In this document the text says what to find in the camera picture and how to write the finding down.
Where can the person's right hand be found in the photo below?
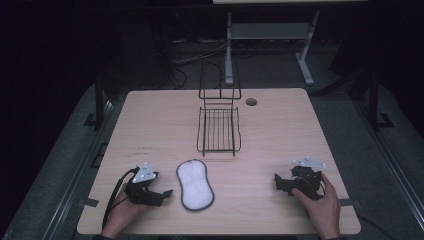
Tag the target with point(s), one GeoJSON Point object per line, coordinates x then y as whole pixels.
{"type": "Point", "coordinates": [321, 208]}

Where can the person's left hand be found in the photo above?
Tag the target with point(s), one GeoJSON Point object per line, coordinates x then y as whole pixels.
{"type": "Point", "coordinates": [124, 213]}

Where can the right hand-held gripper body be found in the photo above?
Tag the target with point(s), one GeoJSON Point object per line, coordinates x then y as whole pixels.
{"type": "Point", "coordinates": [306, 176]}

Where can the grey metal stand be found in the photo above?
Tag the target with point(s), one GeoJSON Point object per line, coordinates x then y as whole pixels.
{"type": "Point", "coordinates": [270, 46]}

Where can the white sponge with grey rim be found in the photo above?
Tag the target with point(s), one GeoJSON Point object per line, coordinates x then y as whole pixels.
{"type": "Point", "coordinates": [194, 185]}

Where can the black metal post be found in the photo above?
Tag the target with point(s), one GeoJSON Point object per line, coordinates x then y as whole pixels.
{"type": "Point", "coordinates": [376, 103]}
{"type": "Point", "coordinates": [99, 100]}

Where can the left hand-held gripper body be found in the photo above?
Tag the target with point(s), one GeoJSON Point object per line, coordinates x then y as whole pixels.
{"type": "Point", "coordinates": [144, 186]}

